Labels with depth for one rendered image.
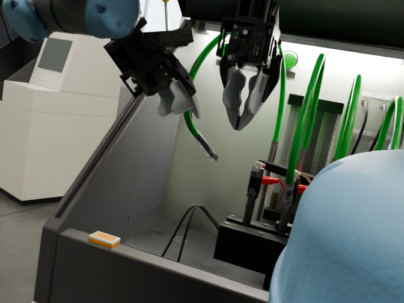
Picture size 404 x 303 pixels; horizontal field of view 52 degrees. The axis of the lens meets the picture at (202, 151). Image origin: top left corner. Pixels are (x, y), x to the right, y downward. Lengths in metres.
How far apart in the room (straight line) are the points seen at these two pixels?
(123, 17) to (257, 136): 0.72
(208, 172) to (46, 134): 2.50
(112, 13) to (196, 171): 0.79
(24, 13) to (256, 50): 0.33
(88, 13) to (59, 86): 3.07
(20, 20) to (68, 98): 3.00
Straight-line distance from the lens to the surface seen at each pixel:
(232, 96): 0.61
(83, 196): 0.88
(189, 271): 0.75
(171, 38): 0.78
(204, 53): 0.82
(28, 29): 0.67
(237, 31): 0.57
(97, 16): 0.55
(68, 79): 3.63
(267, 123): 1.19
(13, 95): 3.77
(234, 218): 0.98
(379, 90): 1.18
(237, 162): 1.22
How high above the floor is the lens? 1.28
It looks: 10 degrees down
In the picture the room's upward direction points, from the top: 11 degrees clockwise
